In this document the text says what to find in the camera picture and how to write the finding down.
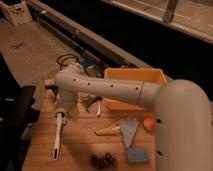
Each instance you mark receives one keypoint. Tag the blue power device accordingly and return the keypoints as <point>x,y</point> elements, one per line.
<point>87,64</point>

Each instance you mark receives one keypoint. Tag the white long-handled brush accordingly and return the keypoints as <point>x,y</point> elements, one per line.
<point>60,120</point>

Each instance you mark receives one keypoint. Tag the blue sponge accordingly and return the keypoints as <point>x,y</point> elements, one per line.
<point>137,155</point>

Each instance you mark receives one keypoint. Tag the yellow banana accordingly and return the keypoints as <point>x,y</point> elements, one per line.
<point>112,130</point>

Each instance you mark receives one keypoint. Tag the dark grape bunch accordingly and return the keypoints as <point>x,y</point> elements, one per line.
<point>105,162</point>

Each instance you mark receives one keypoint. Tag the yellow plastic bin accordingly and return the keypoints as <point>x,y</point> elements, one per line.
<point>136,74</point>

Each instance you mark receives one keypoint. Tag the red yellow apple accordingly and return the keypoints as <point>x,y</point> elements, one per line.
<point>149,124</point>

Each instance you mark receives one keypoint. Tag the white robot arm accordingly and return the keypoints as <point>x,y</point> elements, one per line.
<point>183,114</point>

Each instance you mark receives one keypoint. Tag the blue folded cloth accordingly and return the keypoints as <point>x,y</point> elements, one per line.
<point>128,127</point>

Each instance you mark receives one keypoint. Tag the wooden block stamp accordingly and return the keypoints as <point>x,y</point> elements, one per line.
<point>50,84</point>

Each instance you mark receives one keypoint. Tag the white cardboard box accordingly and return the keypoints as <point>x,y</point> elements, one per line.
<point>16,14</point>

